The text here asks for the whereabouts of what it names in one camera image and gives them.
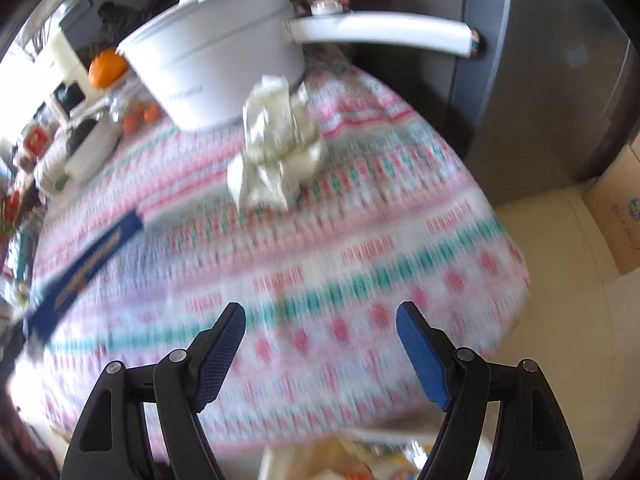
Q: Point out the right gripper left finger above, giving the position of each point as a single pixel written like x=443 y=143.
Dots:
x=112 y=439

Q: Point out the blue cardboard box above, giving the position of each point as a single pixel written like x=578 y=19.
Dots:
x=63 y=292

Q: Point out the white trash bin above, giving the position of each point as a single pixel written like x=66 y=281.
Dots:
x=347 y=457

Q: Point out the white kitchen appliance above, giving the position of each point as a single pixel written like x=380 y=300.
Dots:
x=57 y=63

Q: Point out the patterned tablecloth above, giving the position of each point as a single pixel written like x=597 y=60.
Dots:
x=393 y=216

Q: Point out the red label jar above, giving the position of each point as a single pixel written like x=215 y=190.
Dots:
x=36 y=141

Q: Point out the crumpled white paper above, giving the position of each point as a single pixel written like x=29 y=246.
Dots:
x=283 y=148

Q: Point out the grey refrigerator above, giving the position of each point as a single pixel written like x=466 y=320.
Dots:
x=548 y=101

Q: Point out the large orange on teapot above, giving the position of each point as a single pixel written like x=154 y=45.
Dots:
x=107 y=68

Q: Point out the white electric cooking pot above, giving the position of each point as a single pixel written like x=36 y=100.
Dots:
x=201 y=58

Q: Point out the black microwave oven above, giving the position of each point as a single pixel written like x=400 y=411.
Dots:
x=91 y=26

